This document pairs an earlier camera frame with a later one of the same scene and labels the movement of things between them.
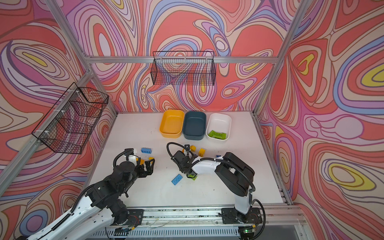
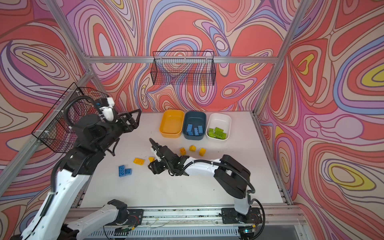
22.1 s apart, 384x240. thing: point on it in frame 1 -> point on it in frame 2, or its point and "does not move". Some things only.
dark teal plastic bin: x=194 y=125 does not move
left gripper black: x=149 y=170 -> x=129 y=126
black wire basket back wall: x=180 y=68 does not move
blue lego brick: x=177 y=179 -> x=189 y=128
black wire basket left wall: x=67 y=125 does not move
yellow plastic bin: x=171 y=123 does not move
